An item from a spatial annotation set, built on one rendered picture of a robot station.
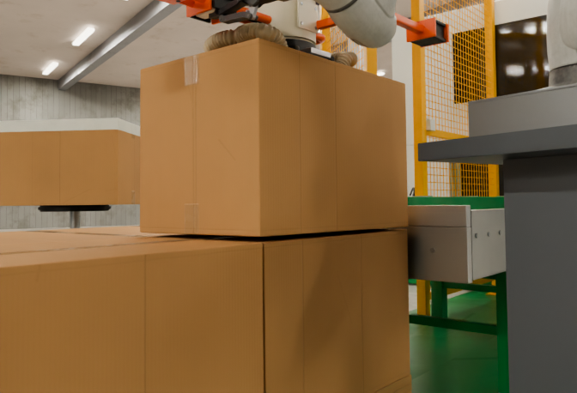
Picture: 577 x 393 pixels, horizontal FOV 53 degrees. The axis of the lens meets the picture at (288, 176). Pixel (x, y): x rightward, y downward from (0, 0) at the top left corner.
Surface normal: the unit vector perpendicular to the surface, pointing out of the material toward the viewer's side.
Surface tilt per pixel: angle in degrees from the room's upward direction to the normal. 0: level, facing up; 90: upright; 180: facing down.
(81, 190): 90
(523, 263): 90
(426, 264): 90
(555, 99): 90
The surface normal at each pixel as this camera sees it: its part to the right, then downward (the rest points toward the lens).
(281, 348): 0.77, -0.04
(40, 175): -0.09, -0.04
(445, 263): -0.64, -0.03
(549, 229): -0.83, -0.01
